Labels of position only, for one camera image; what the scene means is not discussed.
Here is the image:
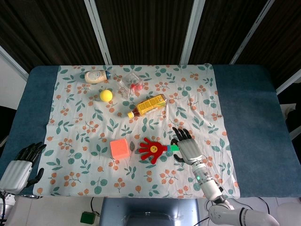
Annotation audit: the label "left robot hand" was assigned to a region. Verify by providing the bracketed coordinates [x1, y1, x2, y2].
[0, 142, 47, 195]

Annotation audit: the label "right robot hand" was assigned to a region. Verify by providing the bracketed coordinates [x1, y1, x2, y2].
[170, 127, 203, 166]

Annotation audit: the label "red hand-shaped clapper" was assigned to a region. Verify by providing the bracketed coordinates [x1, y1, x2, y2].
[138, 137, 181, 164]

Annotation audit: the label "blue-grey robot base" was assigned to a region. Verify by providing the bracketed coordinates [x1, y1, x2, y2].
[99, 197, 201, 226]

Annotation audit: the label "floral patterned tablecloth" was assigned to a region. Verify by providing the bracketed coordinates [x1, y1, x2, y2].
[33, 63, 240, 199]

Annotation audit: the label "yellow label tea bottle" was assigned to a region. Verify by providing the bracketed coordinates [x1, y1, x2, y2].
[127, 94, 168, 119]

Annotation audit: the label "blue table cover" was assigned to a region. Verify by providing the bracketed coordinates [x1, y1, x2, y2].
[0, 65, 301, 198]

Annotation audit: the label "orange sponge cube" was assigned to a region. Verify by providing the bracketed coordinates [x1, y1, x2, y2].
[110, 138, 130, 161]

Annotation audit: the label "green floor box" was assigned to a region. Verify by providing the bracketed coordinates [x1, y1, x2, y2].
[80, 212, 96, 224]

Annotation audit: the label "clear plastic box red items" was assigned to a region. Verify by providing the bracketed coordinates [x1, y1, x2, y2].
[117, 73, 144, 99]

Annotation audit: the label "yellow ball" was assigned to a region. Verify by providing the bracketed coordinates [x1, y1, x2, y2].
[100, 89, 113, 102]

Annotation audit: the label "cream mayonnaise bottle blue cap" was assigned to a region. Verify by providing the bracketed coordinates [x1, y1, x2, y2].
[84, 70, 111, 84]

